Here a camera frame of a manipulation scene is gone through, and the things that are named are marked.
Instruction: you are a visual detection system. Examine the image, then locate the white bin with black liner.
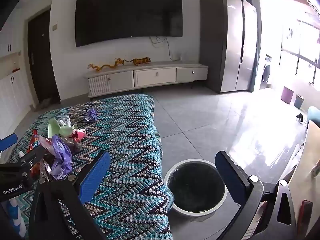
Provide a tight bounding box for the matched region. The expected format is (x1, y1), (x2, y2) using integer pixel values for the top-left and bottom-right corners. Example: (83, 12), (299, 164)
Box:
(164, 159), (228, 217)

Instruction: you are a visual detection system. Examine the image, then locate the television cable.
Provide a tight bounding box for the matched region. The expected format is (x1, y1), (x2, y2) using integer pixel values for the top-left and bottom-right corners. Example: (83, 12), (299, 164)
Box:
(149, 36), (180, 60)

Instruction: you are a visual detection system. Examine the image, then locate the silver red foil wrapper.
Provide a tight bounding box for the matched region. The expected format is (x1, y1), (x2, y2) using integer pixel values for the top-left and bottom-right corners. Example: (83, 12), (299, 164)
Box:
(31, 157), (53, 180)

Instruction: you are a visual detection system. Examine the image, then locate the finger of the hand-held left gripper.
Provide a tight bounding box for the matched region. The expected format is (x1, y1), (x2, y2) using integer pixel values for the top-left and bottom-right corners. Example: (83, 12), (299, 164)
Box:
(15, 144), (51, 181)
(0, 133), (18, 153)

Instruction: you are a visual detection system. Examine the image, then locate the golden tiger figurine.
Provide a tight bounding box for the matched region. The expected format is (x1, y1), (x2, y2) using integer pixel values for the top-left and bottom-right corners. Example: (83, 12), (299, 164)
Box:
(125, 57), (152, 66)

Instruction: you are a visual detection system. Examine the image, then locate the black wall television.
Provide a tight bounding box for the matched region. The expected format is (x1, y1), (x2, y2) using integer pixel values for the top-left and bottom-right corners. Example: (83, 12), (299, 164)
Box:
(75, 0), (183, 47)

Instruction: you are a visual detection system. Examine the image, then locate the grey double-door refrigerator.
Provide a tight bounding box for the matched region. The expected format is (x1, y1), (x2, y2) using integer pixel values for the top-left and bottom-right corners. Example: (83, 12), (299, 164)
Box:
(200, 0), (258, 94)

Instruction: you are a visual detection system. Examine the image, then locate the golden dragon figurine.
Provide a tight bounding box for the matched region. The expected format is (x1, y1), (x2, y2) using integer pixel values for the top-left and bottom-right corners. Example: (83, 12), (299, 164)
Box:
(87, 58), (125, 72)

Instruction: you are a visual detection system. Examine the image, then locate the white table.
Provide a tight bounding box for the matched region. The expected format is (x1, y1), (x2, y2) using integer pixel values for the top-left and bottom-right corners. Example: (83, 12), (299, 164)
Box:
(282, 120), (320, 240)

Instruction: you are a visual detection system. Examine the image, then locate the small purple wrapper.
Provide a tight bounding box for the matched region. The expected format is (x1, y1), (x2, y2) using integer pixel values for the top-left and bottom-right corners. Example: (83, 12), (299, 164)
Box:
(84, 108), (97, 123)

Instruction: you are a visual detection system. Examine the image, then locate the dark brown wrapper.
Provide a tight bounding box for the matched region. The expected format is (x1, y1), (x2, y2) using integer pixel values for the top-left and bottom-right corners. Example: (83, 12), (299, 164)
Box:
(64, 139), (83, 153)

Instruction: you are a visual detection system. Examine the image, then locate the large purple plastic wrapper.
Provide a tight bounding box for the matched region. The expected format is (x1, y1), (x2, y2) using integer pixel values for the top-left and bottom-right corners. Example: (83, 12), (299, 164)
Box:
(37, 134), (73, 180)

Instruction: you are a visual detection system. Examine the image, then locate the zigzag knitted blanket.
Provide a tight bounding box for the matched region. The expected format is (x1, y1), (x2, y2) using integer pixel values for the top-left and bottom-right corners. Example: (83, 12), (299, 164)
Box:
(0, 94), (175, 240)

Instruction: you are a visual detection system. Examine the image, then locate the white storage cabinet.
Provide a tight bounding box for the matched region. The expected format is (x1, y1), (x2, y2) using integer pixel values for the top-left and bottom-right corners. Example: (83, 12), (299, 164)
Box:
(0, 22), (35, 140)

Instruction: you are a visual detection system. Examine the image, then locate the dark entrance door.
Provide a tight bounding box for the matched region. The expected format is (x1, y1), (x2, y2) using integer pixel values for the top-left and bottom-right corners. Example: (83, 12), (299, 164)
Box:
(27, 9), (60, 104)

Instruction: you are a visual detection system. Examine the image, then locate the light green paper scrap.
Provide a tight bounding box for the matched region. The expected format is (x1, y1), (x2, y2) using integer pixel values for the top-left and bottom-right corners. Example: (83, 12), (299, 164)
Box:
(48, 118), (75, 138)

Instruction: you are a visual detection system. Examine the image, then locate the red snack packet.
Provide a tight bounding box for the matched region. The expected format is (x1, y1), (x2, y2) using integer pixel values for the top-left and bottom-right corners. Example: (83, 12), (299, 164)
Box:
(27, 129), (40, 153)

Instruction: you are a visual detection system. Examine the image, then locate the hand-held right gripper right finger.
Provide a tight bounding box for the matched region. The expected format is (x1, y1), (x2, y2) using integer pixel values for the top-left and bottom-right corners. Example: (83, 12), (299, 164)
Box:
(215, 151), (298, 240)

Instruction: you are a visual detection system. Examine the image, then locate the grey door mat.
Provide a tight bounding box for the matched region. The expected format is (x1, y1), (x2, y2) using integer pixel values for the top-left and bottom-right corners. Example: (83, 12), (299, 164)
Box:
(35, 97), (60, 110)

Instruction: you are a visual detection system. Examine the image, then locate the pink red wrapper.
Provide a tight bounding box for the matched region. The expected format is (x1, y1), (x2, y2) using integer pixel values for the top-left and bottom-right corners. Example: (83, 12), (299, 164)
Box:
(71, 129), (87, 143)

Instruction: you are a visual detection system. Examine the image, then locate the purple bucket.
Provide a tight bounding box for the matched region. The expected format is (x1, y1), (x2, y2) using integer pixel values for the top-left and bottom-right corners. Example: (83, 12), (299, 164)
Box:
(280, 86), (295, 105)

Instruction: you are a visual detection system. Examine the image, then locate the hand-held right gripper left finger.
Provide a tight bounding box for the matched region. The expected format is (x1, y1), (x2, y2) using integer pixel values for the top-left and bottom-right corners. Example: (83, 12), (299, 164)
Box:
(29, 151), (111, 240)

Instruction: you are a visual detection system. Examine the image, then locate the white washing machine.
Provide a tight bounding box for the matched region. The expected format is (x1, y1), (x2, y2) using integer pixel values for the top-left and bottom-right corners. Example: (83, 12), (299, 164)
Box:
(259, 54), (272, 90)

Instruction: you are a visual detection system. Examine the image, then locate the teal chair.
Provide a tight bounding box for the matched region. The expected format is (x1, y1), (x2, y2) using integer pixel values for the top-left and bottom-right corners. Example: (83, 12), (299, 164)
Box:
(307, 106), (320, 125)

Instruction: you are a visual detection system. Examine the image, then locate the white television cabinet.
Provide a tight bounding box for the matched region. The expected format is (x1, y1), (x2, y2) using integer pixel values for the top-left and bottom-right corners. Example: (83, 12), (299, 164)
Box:
(84, 61), (209, 99)

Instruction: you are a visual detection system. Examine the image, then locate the white wrapper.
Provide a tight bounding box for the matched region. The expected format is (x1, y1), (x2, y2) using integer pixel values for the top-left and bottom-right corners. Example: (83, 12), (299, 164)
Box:
(58, 115), (71, 127)

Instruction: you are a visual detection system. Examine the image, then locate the large balcony window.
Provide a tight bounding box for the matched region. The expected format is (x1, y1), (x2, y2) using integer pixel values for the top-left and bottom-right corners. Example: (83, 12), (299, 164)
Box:
(281, 20), (320, 92)

